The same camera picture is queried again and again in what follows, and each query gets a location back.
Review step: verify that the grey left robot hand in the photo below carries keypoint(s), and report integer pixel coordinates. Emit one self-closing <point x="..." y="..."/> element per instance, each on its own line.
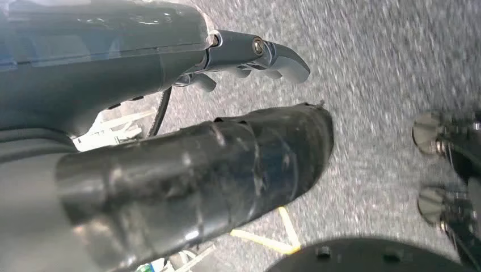
<point x="94" y="56"/>

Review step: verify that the yellow floor tape square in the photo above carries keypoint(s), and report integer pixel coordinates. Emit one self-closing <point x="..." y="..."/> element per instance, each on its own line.
<point x="285" y="246"/>

